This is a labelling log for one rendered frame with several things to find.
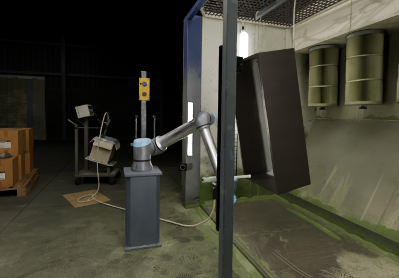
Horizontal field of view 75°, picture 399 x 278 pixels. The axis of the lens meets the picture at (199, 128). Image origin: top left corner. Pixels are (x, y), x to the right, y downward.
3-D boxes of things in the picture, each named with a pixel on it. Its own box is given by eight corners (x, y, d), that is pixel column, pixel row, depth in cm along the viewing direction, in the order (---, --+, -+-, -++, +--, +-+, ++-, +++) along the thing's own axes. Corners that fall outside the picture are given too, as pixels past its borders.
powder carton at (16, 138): (4, 152, 400) (3, 129, 399) (25, 151, 410) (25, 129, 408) (-6, 156, 365) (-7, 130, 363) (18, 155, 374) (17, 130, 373)
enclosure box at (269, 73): (271, 169, 288) (256, 60, 272) (310, 184, 231) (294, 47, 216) (244, 177, 277) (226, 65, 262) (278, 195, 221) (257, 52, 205)
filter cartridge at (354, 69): (348, 114, 256) (350, 29, 252) (338, 114, 291) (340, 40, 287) (390, 114, 247) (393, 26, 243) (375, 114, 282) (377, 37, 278)
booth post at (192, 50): (181, 204, 327) (183, 19, 315) (195, 202, 332) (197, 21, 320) (185, 208, 310) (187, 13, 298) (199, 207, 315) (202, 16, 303)
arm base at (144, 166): (131, 172, 215) (131, 161, 215) (130, 168, 233) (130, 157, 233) (154, 171, 221) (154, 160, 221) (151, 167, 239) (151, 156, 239)
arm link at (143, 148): (129, 159, 223) (129, 138, 222) (141, 156, 238) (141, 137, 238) (143, 160, 216) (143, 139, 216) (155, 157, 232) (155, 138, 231)
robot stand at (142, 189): (124, 252, 211) (124, 174, 208) (123, 235, 240) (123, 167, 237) (161, 246, 221) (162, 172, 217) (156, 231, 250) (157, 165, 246)
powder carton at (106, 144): (92, 152, 451) (99, 131, 451) (116, 160, 457) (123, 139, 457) (82, 158, 398) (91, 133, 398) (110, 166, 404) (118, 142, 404)
